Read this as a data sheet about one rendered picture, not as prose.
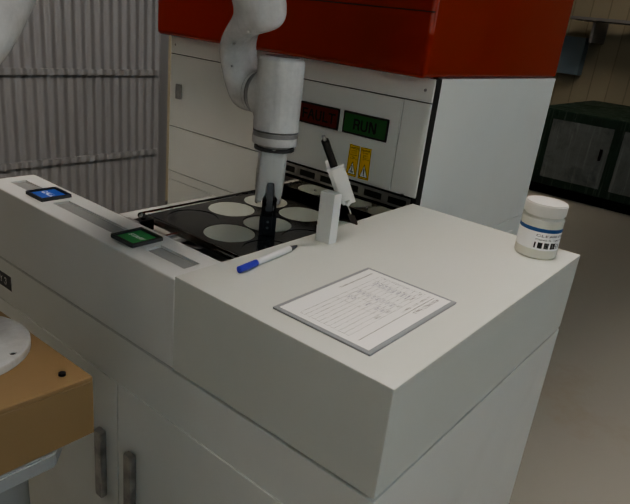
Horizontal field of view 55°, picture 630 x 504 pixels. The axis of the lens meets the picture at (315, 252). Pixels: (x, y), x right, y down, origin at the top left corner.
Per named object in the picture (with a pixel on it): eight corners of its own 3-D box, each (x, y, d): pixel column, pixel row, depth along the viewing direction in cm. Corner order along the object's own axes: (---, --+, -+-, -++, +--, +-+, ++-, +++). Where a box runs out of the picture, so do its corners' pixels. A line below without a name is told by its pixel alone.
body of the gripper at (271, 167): (255, 134, 117) (251, 190, 121) (252, 144, 108) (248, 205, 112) (294, 138, 118) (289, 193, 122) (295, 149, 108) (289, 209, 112)
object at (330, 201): (333, 232, 105) (343, 156, 100) (351, 238, 103) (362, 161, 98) (311, 239, 101) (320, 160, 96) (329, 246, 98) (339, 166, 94)
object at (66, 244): (37, 240, 124) (33, 173, 119) (220, 346, 94) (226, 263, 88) (-10, 250, 117) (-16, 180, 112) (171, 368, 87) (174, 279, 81)
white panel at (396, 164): (174, 176, 180) (178, 34, 166) (409, 264, 135) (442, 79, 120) (166, 178, 178) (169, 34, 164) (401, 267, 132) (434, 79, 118)
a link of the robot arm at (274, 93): (240, 125, 112) (274, 135, 106) (245, 50, 107) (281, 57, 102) (273, 123, 118) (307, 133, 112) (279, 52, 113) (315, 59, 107)
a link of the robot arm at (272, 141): (254, 123, 116) (253, 139, 117) (251, 131, 108) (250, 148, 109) (297, 128, 116) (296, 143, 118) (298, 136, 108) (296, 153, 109)
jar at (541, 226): (522, 242, 111) (535, 192, 108) (560, 254, 107) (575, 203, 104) (507, 251, 106) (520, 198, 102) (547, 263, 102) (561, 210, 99)
